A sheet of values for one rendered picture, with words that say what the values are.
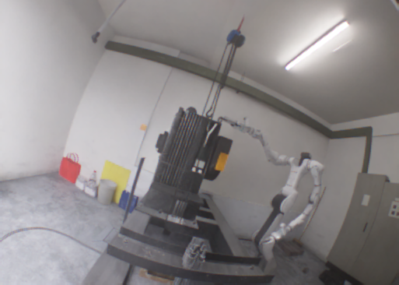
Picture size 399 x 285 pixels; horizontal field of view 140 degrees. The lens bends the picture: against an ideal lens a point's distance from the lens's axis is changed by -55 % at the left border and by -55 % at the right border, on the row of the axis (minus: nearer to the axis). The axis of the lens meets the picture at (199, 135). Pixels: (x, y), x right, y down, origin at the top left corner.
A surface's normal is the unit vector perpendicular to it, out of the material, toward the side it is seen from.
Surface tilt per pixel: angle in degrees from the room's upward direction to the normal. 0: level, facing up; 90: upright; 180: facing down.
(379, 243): 90
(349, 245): 90
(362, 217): 90
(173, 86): 90
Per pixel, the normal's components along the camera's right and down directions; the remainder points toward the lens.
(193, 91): 0.11, -0.07
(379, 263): -0.94, -0.34
